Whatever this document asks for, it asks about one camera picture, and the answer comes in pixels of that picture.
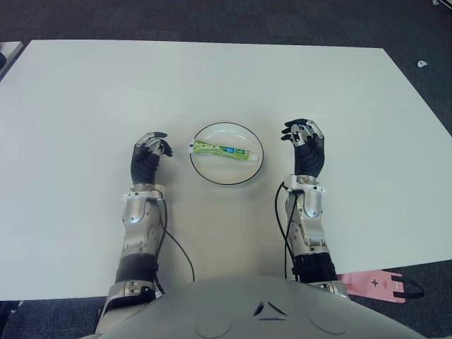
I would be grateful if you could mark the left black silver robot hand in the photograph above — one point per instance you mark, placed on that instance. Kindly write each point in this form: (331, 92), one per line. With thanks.
(143, 166)

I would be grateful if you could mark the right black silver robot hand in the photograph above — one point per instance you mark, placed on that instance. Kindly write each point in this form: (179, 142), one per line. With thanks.
(310, 159)

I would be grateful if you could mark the green toothpaste tube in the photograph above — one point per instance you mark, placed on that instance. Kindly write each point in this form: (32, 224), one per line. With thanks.
(219, 150)

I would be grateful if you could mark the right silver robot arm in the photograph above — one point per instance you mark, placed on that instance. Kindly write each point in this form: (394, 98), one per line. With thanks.
(312, 233)

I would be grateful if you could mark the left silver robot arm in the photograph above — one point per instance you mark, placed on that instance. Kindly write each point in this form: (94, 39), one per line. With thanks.
(137, 233)

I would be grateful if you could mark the white plate with black rim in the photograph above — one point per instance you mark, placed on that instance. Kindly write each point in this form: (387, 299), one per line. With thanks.
(226, 173)

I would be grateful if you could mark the pink tag on floor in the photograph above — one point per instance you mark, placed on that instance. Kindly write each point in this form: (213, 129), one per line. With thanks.
(367, 284)

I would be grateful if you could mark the small white floor object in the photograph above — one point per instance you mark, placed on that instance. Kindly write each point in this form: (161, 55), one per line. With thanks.
(421, 64)

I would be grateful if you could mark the grey robot torso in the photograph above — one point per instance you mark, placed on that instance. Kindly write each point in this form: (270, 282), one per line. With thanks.
(265, 310)

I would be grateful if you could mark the white furniture base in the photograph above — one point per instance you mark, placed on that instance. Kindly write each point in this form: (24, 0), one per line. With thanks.
(443, 3)

